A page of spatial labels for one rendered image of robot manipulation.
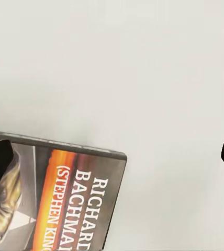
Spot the hardback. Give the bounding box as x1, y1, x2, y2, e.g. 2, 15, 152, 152
0, 132, 127, 251

